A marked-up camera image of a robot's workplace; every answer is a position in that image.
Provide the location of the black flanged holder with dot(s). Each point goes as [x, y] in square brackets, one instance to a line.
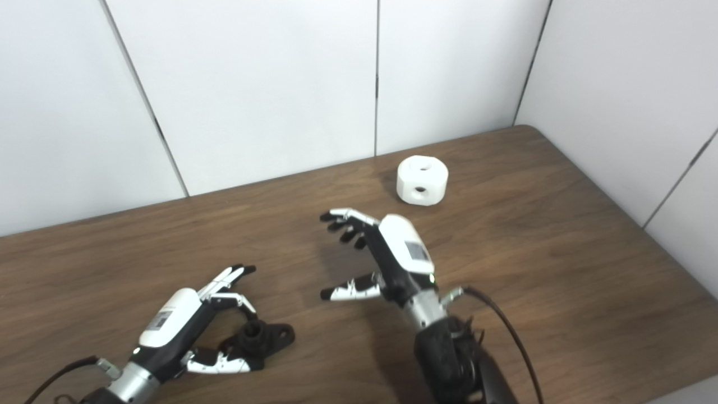
[269, 336]

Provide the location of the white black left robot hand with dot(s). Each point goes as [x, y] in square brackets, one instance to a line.
[174, 320]

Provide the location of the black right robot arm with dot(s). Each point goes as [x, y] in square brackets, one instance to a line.
[449, 353]

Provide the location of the round white piece with holes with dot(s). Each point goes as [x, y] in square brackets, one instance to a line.
[423, 177]

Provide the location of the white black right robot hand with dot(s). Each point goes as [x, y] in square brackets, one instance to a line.
[401, 247]

